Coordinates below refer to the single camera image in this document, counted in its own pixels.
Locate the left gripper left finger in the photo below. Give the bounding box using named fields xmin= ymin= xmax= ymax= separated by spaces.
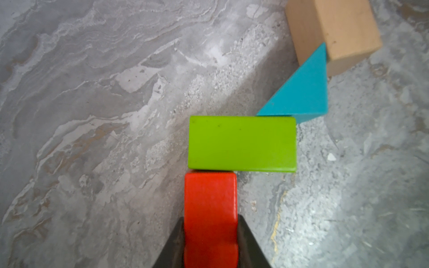
xmin=152 ymin=217 xmax=185 ymax=268

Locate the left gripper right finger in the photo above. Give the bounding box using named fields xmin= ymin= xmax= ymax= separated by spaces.
xmin=237 ymin=214 xmax=271 ymax=268

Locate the red block pair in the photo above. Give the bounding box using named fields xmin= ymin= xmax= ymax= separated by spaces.
xmin=184 ymin=172 xmax=239 ymax=268

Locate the green block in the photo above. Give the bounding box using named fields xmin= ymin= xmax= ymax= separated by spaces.
xmin=188 ymin=116 xmax=297 ymax=173

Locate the natural wood block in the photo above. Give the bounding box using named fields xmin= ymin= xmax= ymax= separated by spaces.
xmin=285 ymin=0 xmax=383 ymax=77

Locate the teal triangle block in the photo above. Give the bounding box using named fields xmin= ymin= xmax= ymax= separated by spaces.
xmin=257 ymin=43 xmax=328 ymax=124

